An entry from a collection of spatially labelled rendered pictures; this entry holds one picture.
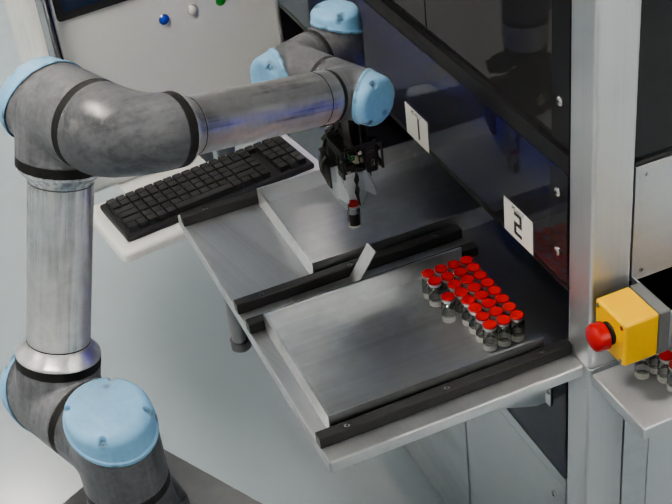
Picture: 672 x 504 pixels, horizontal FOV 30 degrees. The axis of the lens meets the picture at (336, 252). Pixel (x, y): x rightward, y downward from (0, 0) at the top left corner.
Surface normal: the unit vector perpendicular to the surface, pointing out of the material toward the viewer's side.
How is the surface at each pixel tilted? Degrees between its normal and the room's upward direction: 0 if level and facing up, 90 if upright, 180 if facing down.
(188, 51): 90
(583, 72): 90
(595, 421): 90
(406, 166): 0
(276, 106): 66
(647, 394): 0
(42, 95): 38
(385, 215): 0
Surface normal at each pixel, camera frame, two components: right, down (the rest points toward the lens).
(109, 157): 0.01, 0.62
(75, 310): 0.68, 0.36
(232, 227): -0.10, -0.80
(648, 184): 0.40, 0.51
